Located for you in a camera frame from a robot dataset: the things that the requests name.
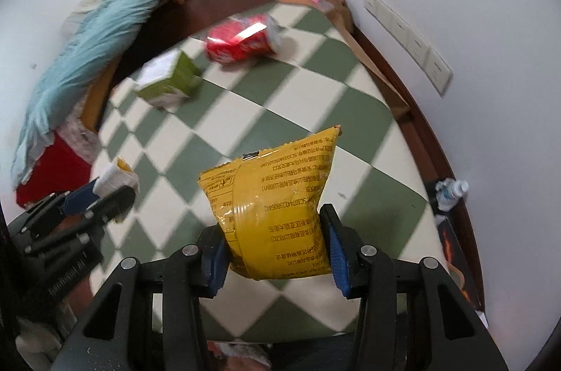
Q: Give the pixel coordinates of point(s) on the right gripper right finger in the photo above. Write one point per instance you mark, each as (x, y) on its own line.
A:
(410, 314)

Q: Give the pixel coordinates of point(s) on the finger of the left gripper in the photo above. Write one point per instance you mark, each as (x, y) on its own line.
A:
(113, 207)
(78, 201)

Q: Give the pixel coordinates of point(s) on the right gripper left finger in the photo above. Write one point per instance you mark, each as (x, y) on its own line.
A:
(147, 316)

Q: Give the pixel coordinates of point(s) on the green white cardboard box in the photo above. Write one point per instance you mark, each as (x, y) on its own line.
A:
(168, 79)

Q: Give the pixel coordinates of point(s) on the yellow snack bag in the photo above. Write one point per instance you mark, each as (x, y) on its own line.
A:
(267, 206)

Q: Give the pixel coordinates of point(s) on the red Coke can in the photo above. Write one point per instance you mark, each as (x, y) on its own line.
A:
(239, 39)

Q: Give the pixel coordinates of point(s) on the red bed base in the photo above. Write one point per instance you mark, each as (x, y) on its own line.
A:
(58, 169)

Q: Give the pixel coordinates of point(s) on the clear plastic water bottle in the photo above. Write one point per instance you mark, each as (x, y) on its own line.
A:
(449, 192)

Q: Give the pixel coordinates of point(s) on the light blue duvet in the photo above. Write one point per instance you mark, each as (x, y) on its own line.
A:
(103, 34)

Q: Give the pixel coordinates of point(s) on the green checkered table cover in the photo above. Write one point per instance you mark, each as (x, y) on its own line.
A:
(322, 125)

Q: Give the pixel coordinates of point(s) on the white wall socket strip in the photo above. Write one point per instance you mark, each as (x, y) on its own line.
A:
(425, 56)

